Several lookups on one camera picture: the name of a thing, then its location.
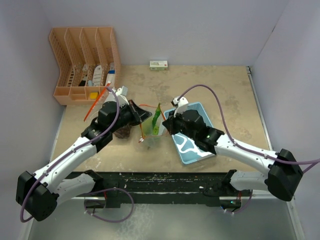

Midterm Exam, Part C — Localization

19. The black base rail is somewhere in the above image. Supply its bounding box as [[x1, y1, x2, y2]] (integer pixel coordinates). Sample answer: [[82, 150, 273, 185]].
[[83, 170, 251, 209]]

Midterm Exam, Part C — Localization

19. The yellow block in organizer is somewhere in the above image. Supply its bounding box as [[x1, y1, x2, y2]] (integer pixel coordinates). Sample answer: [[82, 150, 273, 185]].
[[89, 92, 99, 100]]

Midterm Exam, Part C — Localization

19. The clear orange-zip bag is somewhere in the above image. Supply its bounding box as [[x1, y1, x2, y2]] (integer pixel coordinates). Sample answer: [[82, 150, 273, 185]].
[[83, 83, 133, 139]]

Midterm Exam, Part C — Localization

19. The white tube in organizer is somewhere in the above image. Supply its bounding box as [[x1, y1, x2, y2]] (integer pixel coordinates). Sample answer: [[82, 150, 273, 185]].
[[92, 65, 103, 87]]

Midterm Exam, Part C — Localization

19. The orange desk file organizer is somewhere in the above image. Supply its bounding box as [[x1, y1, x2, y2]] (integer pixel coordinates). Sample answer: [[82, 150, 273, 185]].
[[49, 26, 122, 106]]

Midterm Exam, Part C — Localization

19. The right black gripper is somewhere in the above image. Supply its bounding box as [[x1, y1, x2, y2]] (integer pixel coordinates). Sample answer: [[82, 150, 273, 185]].
[[163, 108, 198, 141]]

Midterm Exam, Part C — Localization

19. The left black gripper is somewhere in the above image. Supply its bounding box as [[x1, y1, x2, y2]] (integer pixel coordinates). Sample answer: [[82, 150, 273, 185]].
[[109, 99, 152, 133]]

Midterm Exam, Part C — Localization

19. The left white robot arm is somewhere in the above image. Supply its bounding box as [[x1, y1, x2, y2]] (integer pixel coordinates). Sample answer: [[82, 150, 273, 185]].
[[16, 100, 152, 222]]

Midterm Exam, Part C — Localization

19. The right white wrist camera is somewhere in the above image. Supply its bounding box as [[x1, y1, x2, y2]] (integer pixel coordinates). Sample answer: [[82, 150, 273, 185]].
[[171, 96, 189, 117]]

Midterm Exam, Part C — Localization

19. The green chili pepper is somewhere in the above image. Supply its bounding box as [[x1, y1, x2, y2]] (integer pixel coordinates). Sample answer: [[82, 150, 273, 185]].
[[152, 102, 162, 136]]

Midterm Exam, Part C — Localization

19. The light blue plastic basket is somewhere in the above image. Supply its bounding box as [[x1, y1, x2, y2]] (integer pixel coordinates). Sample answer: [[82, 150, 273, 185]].
[[171, 102, 214, 165]]

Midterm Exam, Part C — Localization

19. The blue white box in organizer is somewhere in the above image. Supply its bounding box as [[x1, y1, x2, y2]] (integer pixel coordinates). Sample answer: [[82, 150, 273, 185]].
[[105, 62, 116, 88]]

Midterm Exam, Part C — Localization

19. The red grape bunch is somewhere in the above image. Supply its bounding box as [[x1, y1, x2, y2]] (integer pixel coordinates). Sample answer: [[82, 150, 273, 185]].
[[113, 125, 132, 139]]

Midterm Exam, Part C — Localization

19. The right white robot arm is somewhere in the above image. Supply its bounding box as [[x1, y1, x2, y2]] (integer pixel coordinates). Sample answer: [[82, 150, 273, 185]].
[[162, 110, 304, 202]]

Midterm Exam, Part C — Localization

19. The small white green box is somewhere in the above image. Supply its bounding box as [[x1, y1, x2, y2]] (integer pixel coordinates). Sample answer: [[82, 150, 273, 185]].
[[149, 60, 168, 71]]

